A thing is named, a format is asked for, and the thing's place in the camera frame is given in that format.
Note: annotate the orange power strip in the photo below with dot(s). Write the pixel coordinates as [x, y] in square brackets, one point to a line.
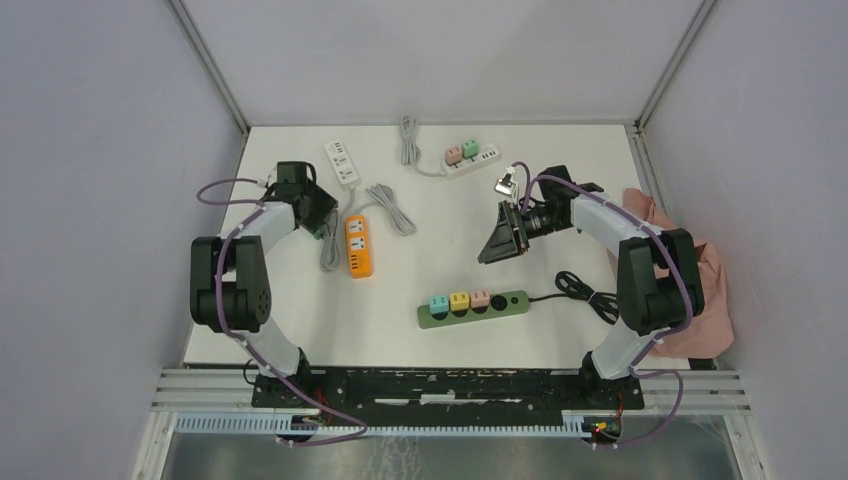
[358, 247]

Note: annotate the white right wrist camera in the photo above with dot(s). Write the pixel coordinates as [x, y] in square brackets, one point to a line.
[506, 185]

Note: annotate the green adapter on far strip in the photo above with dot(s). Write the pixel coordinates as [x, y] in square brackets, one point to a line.
[469, 148]

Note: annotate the yellow USB adapter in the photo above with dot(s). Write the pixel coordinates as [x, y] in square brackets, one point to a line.
[459, 302]

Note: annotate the teal USB adapter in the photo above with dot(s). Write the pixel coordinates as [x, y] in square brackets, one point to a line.
[439, 305]

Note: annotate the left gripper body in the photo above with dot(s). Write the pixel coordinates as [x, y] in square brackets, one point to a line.
[320, 204]

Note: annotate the grey near strip cable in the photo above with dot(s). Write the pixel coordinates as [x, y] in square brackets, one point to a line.
[330, 255]

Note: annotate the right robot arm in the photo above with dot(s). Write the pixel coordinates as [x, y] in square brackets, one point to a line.
[658, 285]

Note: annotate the black mounting base plate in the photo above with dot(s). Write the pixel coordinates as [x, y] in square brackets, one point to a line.
[443, 397]

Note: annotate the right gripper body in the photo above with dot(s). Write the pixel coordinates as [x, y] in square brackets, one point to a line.
[528, 225]

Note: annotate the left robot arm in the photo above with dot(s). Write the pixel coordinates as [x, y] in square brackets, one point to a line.
[230, 291]

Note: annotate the pink cloth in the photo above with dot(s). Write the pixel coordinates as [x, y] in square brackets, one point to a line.
[710, 333]

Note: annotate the green power strip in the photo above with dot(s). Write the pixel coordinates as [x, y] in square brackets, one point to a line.
[501, 305]

